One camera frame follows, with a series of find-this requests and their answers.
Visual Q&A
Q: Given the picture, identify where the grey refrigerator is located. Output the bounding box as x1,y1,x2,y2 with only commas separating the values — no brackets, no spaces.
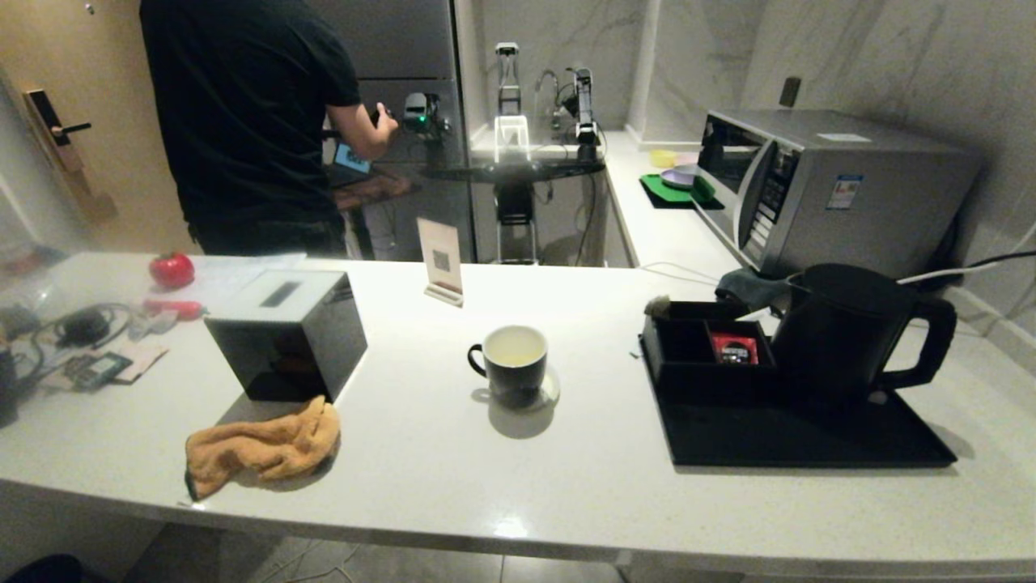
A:
308,0,477,262

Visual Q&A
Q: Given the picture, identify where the brown wooden side table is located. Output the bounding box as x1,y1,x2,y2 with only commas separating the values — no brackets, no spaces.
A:
330,172,422,213

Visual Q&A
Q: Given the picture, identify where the dark grey cloth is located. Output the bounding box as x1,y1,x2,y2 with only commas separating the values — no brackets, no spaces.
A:
715,267,798,315

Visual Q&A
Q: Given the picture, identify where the black mouse cable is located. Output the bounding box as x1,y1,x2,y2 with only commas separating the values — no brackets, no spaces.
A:
24,302,137,381

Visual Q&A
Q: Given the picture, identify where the silver microwave oven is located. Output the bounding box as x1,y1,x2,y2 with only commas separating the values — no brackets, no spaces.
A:
697,109,984,279

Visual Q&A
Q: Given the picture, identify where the thick white cable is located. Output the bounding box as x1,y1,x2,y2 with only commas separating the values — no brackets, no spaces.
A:
895,259,1004,286

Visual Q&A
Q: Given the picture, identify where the crumpled white wrapper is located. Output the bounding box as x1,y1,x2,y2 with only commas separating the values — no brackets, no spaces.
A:
129,310,179,339

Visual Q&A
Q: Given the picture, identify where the red toy tomato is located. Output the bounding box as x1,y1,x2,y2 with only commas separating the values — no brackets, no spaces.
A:
149,252,196,289

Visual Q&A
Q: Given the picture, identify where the dark green printed packet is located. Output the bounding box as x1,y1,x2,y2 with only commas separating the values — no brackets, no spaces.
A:
63,353,130,391

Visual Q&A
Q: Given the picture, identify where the person in black shirt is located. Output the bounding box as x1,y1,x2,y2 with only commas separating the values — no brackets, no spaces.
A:
139,0,400,258

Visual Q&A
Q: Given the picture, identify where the red tea packet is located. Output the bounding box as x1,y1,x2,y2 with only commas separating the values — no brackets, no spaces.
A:
711,333,759,365

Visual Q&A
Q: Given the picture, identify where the QR code table sign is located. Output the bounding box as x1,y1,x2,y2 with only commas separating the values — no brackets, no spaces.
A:
417,217,465,308

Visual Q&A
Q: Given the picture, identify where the green mat black edge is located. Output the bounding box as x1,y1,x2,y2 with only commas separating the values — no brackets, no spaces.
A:
639,172,724,211

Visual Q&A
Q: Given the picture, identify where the pink paper packet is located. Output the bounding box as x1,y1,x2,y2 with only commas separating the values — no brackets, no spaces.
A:
40,343,169,391

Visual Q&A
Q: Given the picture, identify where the black serving tray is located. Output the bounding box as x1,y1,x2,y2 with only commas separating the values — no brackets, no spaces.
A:
639,336,958,469

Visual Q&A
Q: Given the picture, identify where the black computer mouse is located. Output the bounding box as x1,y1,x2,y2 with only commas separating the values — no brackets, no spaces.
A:
58,311,111,347

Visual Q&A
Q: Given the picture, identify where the grey device green light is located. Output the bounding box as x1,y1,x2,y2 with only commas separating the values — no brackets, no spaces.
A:
401,91,451,140

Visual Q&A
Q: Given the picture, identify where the black mug white inside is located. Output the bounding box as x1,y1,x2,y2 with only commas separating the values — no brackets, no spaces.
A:
468,326,549,408

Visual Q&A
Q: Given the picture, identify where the black door lock handle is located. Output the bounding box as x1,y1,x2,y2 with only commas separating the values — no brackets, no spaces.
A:
23,87,92,172

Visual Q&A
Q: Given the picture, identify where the chrome faucet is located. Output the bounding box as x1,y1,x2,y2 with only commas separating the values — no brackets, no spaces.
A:
534,70,565,130

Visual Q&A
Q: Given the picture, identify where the black round pedestal table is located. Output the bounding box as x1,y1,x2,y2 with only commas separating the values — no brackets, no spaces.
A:
421,156,608,265

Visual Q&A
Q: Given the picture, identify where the black tissue box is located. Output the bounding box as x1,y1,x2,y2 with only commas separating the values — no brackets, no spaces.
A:
203,270,368,403

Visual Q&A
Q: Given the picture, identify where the orange terry cloth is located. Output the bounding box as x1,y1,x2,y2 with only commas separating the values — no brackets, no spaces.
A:
185,395,342,501

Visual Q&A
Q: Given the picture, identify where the black power cable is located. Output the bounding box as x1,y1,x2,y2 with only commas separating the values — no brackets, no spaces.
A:
963,249,1036,270

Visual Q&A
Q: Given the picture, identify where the black compartment box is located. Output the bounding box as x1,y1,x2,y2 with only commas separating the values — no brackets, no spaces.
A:
643,300,779,391

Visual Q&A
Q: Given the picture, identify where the black laptop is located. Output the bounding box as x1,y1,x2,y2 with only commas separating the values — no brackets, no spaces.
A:
332,142,375,175

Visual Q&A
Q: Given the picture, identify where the black electric kettle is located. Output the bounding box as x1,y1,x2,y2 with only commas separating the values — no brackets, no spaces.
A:
769,263,958,406

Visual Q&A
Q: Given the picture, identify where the black round floor object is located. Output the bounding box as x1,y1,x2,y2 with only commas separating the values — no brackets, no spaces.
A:
0,553,83,583

